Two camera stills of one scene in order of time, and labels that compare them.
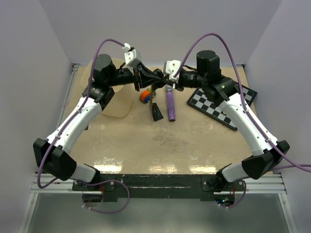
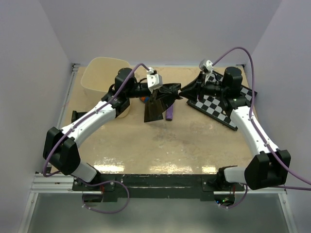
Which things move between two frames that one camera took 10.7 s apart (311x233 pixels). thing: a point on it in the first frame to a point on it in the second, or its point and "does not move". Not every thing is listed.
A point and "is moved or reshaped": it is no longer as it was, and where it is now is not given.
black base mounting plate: [159, 186] does not move
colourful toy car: [145, 96] does not move
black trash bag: [156, 112] is moved or reshaped
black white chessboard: [199, 101] does not move
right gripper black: [178, 86] to [192, 92]
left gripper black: [145, 78] to [149, 93]
